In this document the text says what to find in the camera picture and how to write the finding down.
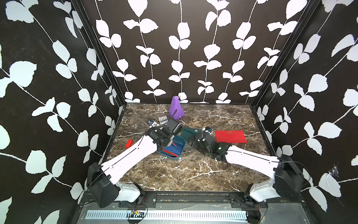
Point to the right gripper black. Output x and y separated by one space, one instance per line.
195 144

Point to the teal plastic storage box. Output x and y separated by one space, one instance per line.
175 139

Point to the green envelope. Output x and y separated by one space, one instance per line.
187 132

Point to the red envelope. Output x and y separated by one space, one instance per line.
233 136

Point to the blue envelope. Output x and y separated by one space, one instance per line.
175 149

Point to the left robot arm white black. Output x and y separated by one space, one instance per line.
104 179

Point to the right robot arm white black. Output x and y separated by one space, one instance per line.
285 178

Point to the small white card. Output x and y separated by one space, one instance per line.
163 120

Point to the purple pyramid metronome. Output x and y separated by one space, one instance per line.
176 111

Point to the small red block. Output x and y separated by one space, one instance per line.
129 144

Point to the small green circuit board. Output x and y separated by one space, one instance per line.
136 214

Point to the black aluminium front rail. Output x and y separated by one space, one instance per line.
234 200

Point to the white perforated cable tray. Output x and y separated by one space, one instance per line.
231 216

